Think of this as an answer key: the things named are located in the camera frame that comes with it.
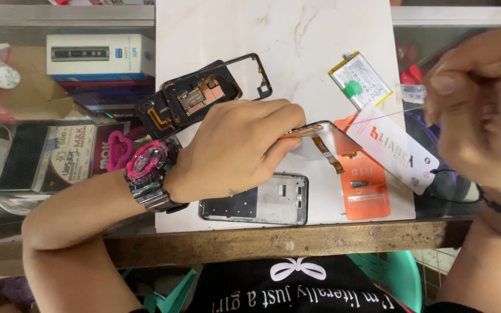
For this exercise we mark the person's right hand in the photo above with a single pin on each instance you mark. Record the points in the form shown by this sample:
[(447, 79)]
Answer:
[(489, 113)]

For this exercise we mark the person's left hand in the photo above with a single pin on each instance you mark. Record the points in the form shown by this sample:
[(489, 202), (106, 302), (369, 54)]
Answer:
[(228, 148)]

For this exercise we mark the person's right fingers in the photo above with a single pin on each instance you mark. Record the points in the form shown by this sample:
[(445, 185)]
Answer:
[(448, 85)]

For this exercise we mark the phone display panel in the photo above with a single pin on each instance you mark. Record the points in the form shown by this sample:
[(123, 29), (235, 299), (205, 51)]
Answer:
[(333, 137)]

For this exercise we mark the red items under glass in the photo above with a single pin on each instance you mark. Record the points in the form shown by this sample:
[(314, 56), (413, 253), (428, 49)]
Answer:
[(409, 74)]

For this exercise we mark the white screen protector packet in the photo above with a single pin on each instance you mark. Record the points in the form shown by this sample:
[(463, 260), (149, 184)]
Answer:
[(396, 150)]

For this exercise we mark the white phone battery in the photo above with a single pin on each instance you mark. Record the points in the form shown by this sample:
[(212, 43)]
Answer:
[(360, 80)]

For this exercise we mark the small metal pick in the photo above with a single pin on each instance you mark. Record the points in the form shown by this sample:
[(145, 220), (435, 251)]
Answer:
[(359, 184)]

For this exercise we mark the orange screen protector packet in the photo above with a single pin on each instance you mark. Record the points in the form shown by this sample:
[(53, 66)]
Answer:
[(365, 200)]

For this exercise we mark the white marble work mat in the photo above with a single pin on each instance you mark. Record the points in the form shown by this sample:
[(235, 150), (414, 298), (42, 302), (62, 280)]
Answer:
[(276, 52)]

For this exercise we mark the green plastic chair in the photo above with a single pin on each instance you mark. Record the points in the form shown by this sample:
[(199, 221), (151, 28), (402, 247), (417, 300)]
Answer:
[(396, 274)]

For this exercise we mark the black printed shirt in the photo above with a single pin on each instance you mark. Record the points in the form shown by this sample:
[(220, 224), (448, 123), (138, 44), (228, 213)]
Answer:
[(298, 284)]

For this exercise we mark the black phone back housing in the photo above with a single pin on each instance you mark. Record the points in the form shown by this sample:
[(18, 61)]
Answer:
[(194, 93)]

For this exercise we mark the black and pink wristwatch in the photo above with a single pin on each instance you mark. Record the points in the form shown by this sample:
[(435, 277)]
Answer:
[(150, 167)]

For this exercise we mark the pink plastic holder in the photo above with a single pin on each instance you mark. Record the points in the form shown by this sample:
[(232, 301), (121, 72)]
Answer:
[(119, 150)]

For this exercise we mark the stack of phone boxes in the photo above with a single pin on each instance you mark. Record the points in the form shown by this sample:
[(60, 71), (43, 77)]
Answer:
[(111, 95)]

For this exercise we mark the white phone box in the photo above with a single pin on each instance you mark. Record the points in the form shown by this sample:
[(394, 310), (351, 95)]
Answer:
[(100, 54)]

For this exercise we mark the printed card packets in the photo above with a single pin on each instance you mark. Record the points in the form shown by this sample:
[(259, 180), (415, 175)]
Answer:
[(72, 154)]

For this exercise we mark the brown cardboard piece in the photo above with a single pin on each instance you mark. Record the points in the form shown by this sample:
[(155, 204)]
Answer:
[(41, 93)]

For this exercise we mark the black phone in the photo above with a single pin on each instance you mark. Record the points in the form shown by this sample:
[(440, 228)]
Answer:
[(24, 156)]

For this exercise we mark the silver phone middle frame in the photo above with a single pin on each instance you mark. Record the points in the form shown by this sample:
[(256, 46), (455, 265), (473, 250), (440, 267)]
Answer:
[(268, 202)]

